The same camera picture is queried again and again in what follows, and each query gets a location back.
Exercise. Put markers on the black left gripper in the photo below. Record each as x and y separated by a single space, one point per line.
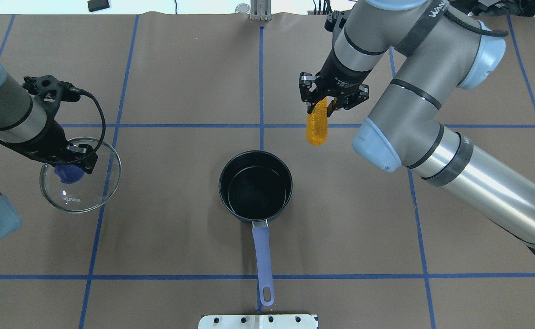
53 139

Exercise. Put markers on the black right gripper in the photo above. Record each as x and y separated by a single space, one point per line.
339 78

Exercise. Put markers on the yellow corn cob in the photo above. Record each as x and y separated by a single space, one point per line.
317 124

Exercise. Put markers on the glass lid with blue knob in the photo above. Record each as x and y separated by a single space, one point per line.
69 189

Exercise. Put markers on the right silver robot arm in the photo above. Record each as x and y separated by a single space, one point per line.
444 50

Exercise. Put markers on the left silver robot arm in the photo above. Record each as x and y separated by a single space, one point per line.
28 127

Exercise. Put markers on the small black square device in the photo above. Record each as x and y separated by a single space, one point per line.
97 5

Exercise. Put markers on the blue saucepan with handle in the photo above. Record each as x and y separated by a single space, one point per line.
255 186

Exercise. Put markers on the aluminium frame post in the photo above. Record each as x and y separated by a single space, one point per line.
260 10

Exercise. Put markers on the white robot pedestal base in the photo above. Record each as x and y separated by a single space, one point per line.
260 321

